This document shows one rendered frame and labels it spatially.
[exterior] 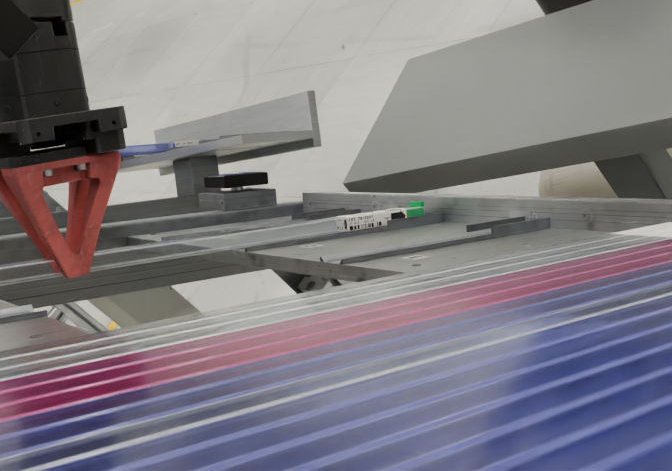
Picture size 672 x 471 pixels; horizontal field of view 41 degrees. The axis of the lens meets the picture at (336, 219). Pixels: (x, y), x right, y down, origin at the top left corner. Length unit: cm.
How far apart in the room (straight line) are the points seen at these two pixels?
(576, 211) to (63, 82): 35
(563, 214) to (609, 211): 4
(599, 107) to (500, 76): 19
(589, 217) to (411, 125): 53
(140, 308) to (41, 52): 54
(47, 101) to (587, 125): 58
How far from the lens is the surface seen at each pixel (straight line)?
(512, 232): 64
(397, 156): 111
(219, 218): 85
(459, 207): 73
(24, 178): 54
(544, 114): 100
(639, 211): 62
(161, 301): 106
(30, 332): 42
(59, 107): 55
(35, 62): 55
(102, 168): 56
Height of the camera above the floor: 113
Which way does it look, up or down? 29 degrees down
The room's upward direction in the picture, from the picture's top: 43 degrees counter-clockwise
